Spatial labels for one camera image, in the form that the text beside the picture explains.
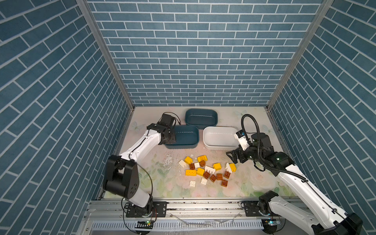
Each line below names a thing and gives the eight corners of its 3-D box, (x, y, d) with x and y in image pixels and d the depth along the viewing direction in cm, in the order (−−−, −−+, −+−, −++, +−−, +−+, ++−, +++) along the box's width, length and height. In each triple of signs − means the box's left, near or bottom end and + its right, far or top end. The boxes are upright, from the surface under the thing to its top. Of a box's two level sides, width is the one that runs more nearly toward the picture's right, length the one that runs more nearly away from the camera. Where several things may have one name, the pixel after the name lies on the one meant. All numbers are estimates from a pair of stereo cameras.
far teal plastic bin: (184, 131, 108) (184, 126, 104) (185, 113, 120) (185, 108, 116) (218, 131, 108) (219, 126, 104) (216, 113, 120) (216, 108, 116)
